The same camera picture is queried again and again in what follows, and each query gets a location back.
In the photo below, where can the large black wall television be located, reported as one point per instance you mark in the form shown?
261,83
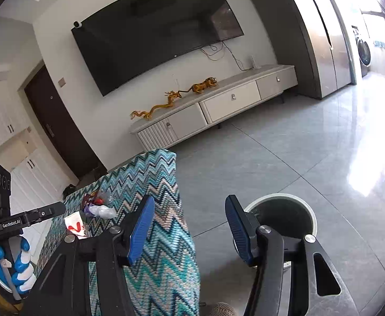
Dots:
129,37

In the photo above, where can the black shoes by door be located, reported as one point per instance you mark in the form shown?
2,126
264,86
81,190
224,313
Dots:
68,191

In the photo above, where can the golden dragon figurine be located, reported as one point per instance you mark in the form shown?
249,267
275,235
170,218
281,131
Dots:
172,96

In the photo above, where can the white tv cabinet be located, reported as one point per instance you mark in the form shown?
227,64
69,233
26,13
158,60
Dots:
195,113

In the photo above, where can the clear red plastic wrapper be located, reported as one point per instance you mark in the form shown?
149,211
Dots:
99,204

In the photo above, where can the blue white gloved left hand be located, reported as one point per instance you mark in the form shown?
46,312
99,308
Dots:
17,274

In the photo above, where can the small white camera on television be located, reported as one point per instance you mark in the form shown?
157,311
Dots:
77,24

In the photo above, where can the golden tiger figurine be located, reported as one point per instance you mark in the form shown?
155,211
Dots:
200,87

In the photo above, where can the zigzag knitted blanket table cover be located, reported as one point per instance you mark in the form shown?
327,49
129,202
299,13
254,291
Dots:
85,277

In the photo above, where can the white wall cupboard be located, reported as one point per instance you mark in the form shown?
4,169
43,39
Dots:
38,176

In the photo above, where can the front loading washing machine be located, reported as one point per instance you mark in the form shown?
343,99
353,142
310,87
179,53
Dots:
363,51

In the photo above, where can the dark brown entrance door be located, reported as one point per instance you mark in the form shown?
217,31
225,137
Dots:
60,127

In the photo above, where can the stainless steel refrigerator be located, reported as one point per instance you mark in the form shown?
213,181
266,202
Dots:
307,35

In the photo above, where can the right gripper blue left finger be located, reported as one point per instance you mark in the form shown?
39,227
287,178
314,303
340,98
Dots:
135,227

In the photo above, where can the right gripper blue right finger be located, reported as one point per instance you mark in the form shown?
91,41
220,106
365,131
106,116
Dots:
243,227

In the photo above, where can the red white paper trash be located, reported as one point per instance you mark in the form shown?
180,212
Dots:
75,225

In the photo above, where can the grey round trash bin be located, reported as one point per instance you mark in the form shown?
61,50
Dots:
288,214

